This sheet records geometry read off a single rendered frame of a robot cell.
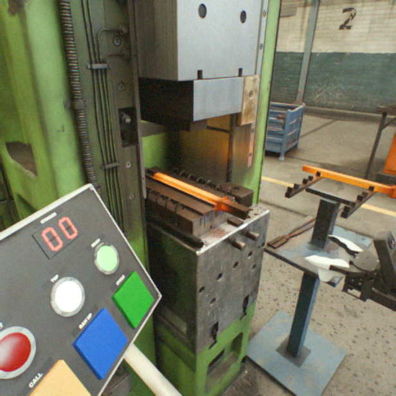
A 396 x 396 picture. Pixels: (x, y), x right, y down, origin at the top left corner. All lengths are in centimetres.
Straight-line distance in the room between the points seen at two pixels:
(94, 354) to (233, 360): 110
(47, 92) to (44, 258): 36
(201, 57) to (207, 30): 6
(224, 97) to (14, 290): 65
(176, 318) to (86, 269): 71
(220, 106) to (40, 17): 44
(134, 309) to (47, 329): 16
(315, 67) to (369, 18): 140
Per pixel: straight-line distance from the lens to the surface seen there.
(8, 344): 47
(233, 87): 87
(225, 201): 93
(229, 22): 85
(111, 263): 57
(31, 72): 72
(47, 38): 72
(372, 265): 78
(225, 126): 116
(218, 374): 152
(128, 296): 58
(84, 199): 57
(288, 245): 131
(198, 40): 76
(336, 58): 859
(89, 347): 52
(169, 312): 122
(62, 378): 50
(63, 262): 52
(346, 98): 853
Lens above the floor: 142
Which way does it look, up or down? 27 degrees down
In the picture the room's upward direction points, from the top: 1 degrees clockwise
